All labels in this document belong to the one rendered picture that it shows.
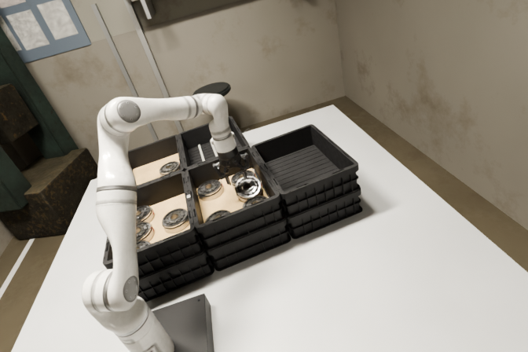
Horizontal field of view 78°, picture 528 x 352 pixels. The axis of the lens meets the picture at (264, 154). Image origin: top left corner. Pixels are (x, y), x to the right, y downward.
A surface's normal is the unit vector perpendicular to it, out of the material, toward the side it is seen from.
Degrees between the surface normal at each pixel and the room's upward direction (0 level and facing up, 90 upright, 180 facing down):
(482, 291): 0
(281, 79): 90
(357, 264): 0
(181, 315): 0
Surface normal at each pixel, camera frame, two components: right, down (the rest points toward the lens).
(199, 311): -0.23, -0.83
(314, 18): 0.21, 0.47
